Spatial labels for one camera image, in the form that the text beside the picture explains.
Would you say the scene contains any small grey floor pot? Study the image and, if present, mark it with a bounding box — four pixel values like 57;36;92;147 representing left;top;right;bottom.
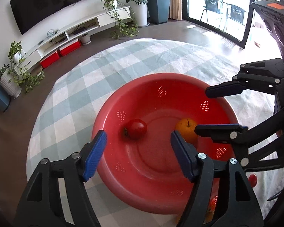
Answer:
79;33;91;45

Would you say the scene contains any red grape tomato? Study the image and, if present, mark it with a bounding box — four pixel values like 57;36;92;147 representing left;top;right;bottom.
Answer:
248;174;257;187

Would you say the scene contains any trailing plant on console right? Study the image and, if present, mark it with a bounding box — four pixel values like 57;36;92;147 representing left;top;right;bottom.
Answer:
101;0;139;40

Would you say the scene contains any mandarin orange with stem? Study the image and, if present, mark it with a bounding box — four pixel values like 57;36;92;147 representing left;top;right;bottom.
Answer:
174;118;197;145

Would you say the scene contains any checkered green white tablecloth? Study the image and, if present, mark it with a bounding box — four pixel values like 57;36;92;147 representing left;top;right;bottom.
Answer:
25;38;284;227

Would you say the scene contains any red storage box right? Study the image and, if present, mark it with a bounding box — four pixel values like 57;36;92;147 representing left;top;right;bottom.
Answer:
59;40;81;56

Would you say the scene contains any red tomato with stem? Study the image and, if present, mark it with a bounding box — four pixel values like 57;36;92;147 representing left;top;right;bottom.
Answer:
123;119;148;140

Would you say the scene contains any plant in white pot right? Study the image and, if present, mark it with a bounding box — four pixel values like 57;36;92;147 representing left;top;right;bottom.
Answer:
125;0;149;27

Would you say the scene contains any trailing plant on console left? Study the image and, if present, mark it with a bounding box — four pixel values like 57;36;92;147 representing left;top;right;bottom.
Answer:
8;41;45;94

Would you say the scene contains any white tv console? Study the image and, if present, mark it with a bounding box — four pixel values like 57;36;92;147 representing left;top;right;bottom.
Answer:
24;7;130;70

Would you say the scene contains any red storage box left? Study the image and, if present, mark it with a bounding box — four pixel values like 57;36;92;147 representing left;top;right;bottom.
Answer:
40;51;60;69

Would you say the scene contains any wall mounted black television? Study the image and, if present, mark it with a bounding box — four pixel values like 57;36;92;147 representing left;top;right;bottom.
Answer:
9;0;98;36

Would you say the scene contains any trailing plant on console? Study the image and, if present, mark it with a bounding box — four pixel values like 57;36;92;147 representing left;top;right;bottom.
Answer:
101;0;139;40
8;41;45;94

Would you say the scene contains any black balcony chair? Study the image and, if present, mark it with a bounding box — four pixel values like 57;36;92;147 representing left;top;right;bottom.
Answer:
200;0;225;22
223;3;247;32

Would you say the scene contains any plant white ribbed pot left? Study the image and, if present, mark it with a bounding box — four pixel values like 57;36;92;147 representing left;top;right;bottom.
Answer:
0;64;21;99

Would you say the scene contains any red storage box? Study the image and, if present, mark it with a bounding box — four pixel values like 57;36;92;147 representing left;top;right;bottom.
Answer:
59;40;81;56
40;51;60;69

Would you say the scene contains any tall plant blue pot right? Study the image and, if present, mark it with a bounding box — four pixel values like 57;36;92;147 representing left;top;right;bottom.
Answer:
147;0;170;25

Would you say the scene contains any red plastic colander bowl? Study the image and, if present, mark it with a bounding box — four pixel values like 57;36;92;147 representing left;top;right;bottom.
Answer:
93;73;237;214

